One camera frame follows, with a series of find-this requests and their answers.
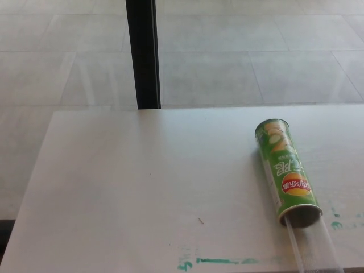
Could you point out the clear plastic chips tray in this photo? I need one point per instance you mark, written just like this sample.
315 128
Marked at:
311 247

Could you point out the green Lay's chips can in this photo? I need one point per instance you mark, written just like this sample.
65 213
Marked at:
284 167

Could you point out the black vertical window frame post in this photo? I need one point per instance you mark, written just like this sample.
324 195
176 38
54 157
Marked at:
144 57

